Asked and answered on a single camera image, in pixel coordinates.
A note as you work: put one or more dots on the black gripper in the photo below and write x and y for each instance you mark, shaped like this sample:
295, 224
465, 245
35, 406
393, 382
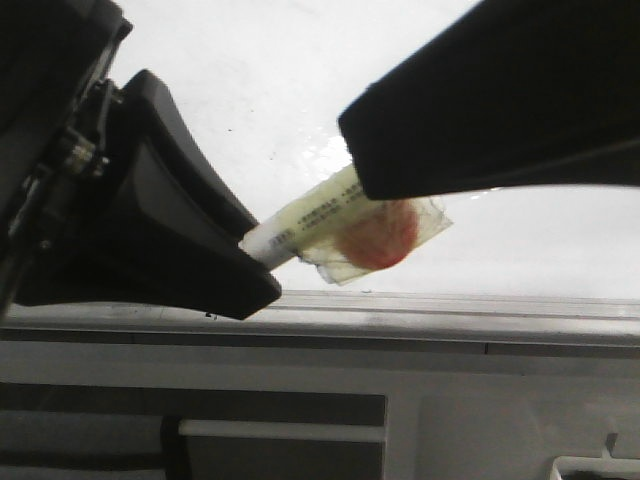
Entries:
55, 98

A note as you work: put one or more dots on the aluminium whiteboard frame rail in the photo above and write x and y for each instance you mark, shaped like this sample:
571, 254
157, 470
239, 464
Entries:
484, 324

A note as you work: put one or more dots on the white bin corner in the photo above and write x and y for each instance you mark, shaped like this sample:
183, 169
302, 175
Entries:
566, 467

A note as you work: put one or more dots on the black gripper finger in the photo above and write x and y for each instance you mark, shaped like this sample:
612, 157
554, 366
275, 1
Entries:
157, 225
513, 94

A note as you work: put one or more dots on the white whiteboard marker with tape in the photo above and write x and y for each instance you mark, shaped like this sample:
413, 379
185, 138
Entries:
344, 234

